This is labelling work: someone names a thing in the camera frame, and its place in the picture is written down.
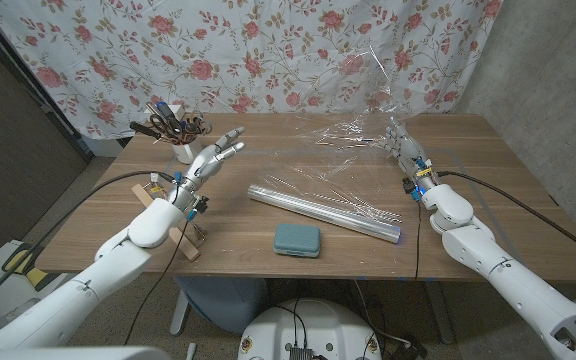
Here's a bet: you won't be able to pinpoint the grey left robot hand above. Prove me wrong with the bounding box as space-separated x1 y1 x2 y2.
167 126 247 211

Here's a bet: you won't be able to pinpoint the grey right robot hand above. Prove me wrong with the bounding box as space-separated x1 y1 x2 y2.
382 119 439 194

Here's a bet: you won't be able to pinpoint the light wooden strip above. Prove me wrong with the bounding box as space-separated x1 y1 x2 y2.
131 183 202 262

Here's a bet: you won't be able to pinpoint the cling film roll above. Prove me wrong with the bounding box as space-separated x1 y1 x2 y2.
247 183 402 245

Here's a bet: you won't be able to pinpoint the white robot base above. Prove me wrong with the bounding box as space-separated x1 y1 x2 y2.
237 298 383 360

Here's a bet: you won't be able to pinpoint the teal toy case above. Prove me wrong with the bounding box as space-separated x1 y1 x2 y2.
273 222 322 259

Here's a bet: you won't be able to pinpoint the white tool mug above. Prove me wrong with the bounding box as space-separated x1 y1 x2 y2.
172 137 205 165

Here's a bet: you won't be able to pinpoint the small white box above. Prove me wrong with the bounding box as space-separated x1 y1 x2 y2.
143 103 185 121

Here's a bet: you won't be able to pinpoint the floral backdrop cloth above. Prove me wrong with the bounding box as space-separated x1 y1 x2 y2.
0 0 504 141

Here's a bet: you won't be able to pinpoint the grey blue stool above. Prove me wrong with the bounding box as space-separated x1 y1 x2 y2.
172 276 269 335

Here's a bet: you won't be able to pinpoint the grey table leg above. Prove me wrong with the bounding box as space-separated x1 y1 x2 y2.
425 279 455 345

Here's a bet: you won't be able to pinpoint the black power adapter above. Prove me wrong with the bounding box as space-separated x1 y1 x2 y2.
392 339 429 360

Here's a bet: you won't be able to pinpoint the dark grey partition panel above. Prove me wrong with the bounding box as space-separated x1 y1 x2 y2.
0 7 94 266

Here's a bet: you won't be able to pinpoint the yellow black pad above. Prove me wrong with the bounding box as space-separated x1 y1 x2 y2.
1 242 59 292

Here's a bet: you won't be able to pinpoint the white robot torso edge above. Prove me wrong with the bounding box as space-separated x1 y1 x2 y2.
0 345 172 360

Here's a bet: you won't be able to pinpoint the black handled scissors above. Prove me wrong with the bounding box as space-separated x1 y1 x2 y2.
148 113 184 145

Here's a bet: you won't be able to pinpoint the blue handled tool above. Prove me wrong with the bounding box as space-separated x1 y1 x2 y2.
155 101 183 126

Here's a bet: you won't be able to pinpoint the black handled screwdriver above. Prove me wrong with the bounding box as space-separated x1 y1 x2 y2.
128 120 162 141

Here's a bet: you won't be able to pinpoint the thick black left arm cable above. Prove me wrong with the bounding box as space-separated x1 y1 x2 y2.
0 170 177 319

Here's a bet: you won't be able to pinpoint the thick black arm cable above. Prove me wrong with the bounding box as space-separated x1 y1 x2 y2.
0 170 177 319
436 170 576 266

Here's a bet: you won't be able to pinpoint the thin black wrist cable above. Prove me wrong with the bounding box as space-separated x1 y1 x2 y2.
414 199 422 281
124 219 193 346

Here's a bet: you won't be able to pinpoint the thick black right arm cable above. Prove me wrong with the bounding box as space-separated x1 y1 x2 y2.
436 170 576 266

